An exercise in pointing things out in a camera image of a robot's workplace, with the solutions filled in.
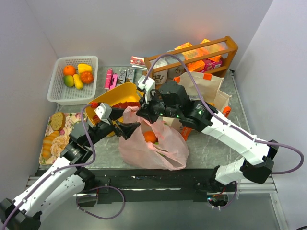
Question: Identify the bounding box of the white cup on shelf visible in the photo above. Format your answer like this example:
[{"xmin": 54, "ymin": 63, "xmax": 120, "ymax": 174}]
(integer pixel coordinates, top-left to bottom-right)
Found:
[{"xmin": 153, "ymin": 70, "xmax": 168, "ymax": 85}]

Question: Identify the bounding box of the red silver foil packet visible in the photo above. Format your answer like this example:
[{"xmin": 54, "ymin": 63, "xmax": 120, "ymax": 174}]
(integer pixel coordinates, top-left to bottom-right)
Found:
[{"xmin": 130, "ymin": 56, "xmax": 147, "ymax": 70}]

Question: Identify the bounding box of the silver chocolate bar box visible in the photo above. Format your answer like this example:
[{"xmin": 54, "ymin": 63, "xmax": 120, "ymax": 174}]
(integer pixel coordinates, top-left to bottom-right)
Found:
[{"xmin": 117, "ymin": 68, "xmax": 135, "ymax": 84}]

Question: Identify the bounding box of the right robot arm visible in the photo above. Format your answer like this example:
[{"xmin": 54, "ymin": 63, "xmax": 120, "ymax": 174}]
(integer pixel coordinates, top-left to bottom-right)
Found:
[{"xmin": 137, "ymin": 79, "xmax": 278, "ymax": 185}]

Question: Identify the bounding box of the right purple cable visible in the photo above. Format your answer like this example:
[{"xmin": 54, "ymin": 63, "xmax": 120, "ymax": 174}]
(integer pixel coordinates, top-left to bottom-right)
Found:
[{"xmin": 142, "ymin": 54, "xmax": 305, "ymax": 209}]

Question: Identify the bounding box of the orange toy tangerine bottom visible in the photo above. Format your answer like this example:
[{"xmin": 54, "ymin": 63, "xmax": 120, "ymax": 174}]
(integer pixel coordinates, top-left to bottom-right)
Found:
[{"xmin": 143, "ymin": 131, "xmax": 158, "ymax": 143}]

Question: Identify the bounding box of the orange toy tangerine top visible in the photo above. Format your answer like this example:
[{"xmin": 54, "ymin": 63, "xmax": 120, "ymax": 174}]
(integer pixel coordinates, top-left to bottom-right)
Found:
[{"xmin": 63, "ymin": 65, "xmax": 76, "ymax": 76}]

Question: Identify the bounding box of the floral canvas tote bag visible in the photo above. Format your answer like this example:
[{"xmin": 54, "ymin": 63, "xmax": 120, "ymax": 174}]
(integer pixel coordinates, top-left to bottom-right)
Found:
[{"xmin": 163, "ymin": 71, "xmax": 232, "ymax": 140}]

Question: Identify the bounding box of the toy sugar donut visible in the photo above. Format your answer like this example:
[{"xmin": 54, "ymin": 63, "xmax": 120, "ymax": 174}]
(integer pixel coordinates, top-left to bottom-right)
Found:
[{"xmin": 50, "ymin": 135, "xmax": 70, "ymax": 157}]

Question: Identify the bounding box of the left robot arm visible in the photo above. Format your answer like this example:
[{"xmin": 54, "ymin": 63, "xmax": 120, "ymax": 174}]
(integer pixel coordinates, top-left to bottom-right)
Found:
[{"xmin": 0, "ymin": 104, "xmax": 140, "ymax": 230}]

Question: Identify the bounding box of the purple cable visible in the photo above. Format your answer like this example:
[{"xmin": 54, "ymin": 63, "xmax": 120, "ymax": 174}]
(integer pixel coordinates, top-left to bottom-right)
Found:
[
  {"xmin": 1, "ymin": 103, "xmax": 126, "ymax": 230},
  {"xmin": 142, "ymin": 54, "xmax": 305, "ymax": 209}
]

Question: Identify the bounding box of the white plastic fruit basket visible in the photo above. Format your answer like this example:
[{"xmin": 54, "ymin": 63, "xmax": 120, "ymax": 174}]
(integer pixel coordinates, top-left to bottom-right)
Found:
[{"xmin": 47, "ymin": 56, "xmax": 98, "ymax": 105}]

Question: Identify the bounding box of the toy croissant bread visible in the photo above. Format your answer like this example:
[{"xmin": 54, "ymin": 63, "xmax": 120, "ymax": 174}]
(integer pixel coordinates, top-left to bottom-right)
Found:
[{"xmin": 42, "ymin": 131, "xmax": 60, "ymax": 160}]

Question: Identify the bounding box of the orange toy tangerine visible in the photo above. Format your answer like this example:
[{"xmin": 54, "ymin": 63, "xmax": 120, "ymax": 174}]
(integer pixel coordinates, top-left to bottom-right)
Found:
[
  {"xmin": 143, "ymin": 131, "xmax": 158, "ymax": 143},
  {"xmin": 63, "ymin": 65, "xmax": 76, "ymax": 76}
]

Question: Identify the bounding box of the floral serving tray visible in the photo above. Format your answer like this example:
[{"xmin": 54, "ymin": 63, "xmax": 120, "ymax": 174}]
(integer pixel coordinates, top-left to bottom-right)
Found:
[{"xmin": 39, "ymin": 113, "xmax": 81, "ymax": 165}]

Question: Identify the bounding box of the toy bread slice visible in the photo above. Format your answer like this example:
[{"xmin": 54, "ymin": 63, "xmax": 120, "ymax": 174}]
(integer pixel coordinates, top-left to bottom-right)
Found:
[{"xmin": 50, "ymin": 112, "xmax": 66, "ymax": 131}]

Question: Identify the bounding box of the orange box on shelf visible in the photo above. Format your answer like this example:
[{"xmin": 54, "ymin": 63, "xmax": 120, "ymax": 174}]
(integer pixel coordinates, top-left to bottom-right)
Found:
[{"xmin": 187, "ymin": 60, "xmax": 205, "ymax": 72}]

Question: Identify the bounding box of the pink box on shelf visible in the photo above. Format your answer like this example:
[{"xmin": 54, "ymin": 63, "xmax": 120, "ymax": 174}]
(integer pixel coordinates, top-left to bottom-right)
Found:
[{"xmin": 203, "ymin": 59, "xmax": 222, "ymax": 71}]

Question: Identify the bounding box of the small orange toy pumpkin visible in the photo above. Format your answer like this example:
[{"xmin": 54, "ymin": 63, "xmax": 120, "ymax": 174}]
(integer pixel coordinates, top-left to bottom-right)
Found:
[{"xmin": 80, "ymin": 71, "xmax": 94, "ymax": 84}]

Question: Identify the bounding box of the yellow toy banana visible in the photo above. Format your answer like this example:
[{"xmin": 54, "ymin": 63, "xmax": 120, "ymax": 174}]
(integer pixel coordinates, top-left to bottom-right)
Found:
[{"xmin": 73, "ymin": 74, "xmax": 83, "ymax": 90}]

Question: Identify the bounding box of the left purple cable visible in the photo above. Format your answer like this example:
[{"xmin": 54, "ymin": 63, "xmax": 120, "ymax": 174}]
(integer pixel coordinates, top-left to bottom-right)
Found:
[{"xmin": 1, "ymin": 103, "xmax": 126, "ymax": 230}]

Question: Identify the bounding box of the red toy lobster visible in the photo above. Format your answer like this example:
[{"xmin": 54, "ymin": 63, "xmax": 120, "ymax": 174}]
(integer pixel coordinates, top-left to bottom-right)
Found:
[{"xmin": 92, "ymin": 101, "xmax": 141, "ymax": 122}]

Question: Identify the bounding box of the pink candy box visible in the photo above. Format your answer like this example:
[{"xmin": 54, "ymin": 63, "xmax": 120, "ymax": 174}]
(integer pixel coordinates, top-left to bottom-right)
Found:
[{"xmin": 104, "ymin": 69, "xmax": 118, "ymax": 90}]

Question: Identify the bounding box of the wooden shelf rack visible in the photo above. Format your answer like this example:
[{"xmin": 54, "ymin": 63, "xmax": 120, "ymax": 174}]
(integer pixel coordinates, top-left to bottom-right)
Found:
[{"xmin": 141, "ymin": 36, "xmax": 238, "ymax": 106}]

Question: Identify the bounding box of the pink plastic grocery bag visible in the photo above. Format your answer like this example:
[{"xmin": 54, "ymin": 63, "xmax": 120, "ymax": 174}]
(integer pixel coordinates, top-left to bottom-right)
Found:
[{"xmin": 118, "ymin": 115, "xmax": 189, "ymax": 171}]

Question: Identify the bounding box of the yellow plastic tub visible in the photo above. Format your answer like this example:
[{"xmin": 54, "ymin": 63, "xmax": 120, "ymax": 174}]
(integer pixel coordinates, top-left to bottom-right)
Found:
[{"xmin": 85, "ymin": 83, "xmax": 144, "ymax": 141}]

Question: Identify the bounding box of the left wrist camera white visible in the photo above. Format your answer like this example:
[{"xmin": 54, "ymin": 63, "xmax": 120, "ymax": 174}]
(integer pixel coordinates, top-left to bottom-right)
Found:
[{"xmin": 91, "ymin": 102, "xmax": 112, "ymax": 125}]

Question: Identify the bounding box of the yellow toy pepper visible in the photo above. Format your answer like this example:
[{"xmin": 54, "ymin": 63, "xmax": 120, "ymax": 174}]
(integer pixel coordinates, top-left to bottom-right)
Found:
[{"xmin": 77, "ymin": 63, "xmax": 93, "ymax": 74}]

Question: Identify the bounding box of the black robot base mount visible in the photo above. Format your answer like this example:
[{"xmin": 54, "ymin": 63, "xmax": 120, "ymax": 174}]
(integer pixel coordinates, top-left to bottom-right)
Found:
[{"xmin": 67, "ymin": 167, "xmax": 238, "ymax": 209}]

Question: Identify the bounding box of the toy mango green yellow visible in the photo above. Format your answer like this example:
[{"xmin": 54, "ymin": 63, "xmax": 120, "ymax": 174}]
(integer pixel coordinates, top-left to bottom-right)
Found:
[{"xmin": 63, "ymin": 75, "xmax": 74, "ymax": 87}]

